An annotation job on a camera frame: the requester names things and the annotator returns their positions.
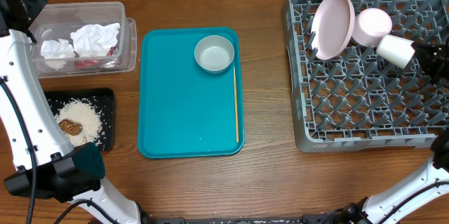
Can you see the teal serving tray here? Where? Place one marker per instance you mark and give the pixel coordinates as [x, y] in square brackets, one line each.
[185, 111]

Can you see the wooden chopstick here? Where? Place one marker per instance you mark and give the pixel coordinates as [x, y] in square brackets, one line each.
[236, 106]

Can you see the brown cookie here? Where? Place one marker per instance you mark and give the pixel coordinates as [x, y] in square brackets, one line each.
[70, 127]

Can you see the clear plastic bin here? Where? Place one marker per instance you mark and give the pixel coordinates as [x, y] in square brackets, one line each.
[58, 21]

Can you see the grey saucer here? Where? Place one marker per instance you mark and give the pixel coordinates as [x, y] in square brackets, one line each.
[214, 53]

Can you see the grey dishwasher rack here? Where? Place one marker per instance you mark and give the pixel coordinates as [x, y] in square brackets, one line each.
[359, 100]

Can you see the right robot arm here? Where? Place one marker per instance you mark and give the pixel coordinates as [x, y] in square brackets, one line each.
[419, 188]

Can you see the white rice pile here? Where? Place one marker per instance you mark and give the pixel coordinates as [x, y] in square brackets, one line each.
[81, 111]

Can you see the red snack wrapper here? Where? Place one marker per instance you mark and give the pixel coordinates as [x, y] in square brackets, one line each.
[87, 64]

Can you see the black plastic tray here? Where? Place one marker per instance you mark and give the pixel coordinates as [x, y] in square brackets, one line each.
[104, 101]

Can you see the white napkin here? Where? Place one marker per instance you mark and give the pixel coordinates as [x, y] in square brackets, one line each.
[95, 40]

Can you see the small white plate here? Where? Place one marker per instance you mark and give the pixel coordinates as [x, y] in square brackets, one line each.
[371, 25]

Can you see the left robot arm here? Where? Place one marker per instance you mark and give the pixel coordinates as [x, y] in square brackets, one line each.
[47, 165]

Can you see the small white tissue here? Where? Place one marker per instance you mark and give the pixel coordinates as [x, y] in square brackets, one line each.
[53, 49]

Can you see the white cup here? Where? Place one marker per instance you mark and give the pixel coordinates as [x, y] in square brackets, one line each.
[396, 50]

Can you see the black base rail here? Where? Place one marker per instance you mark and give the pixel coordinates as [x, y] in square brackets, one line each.
[305, 219]

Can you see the large white plate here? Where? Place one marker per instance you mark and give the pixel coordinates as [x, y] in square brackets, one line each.
[333, 25]

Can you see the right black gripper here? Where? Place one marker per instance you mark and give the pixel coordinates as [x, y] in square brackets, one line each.
[438, 64]

